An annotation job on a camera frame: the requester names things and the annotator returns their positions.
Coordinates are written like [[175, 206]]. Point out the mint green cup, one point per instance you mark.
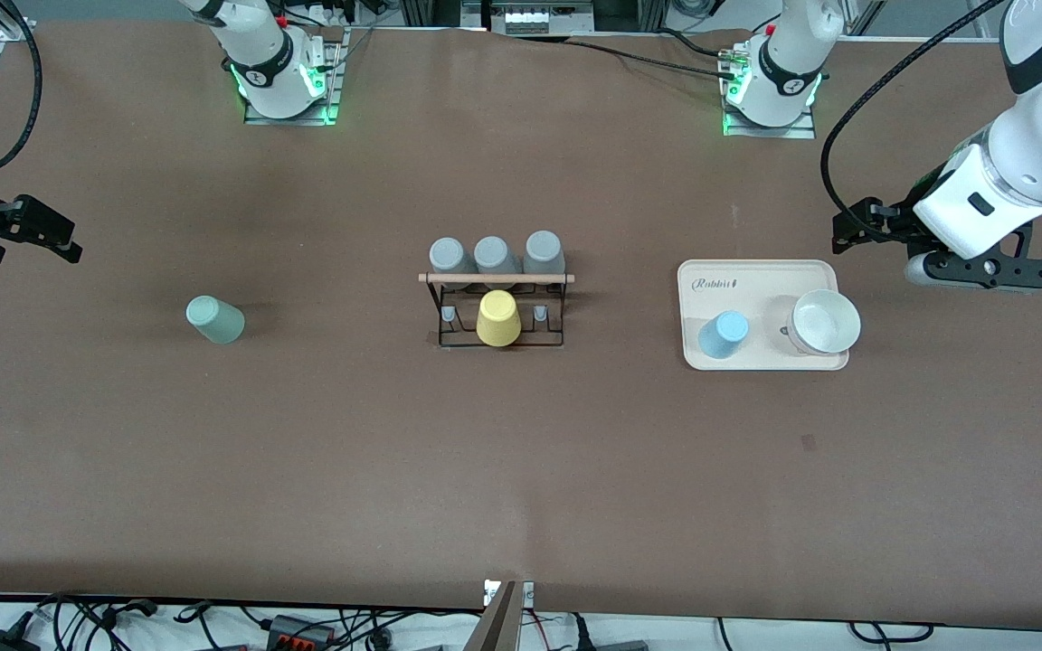
[[213, 319]]

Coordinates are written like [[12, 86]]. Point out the brown camera mount post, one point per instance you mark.
[[501, 624]]

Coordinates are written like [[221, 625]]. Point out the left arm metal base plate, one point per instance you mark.
[[774, 132]]

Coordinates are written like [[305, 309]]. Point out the white ceramic bowl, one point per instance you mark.
[[824, 323]]

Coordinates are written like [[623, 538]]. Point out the white socket power strip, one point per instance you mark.
[[530, 18]]

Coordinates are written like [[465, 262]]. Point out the grey cup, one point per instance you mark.
[[449, 255], [495, 254], [544, 250]]

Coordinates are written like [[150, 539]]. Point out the grey terminal block red levers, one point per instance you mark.
[[299, 631]]

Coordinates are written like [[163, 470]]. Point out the light blue cup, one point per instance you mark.
[[723, 334]]

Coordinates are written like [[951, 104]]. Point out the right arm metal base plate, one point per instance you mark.
[[286, 120]]

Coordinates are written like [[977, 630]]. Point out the cream plastic tray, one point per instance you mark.
[[756, 298]]

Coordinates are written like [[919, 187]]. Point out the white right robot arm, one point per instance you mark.
[[259, 54]]

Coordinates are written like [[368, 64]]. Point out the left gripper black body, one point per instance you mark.
[[899, 223]]

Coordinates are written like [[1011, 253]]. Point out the black power adapter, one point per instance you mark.
[[1, 640]]

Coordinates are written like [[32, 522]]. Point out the yellow cup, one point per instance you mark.
[[497, 318]]

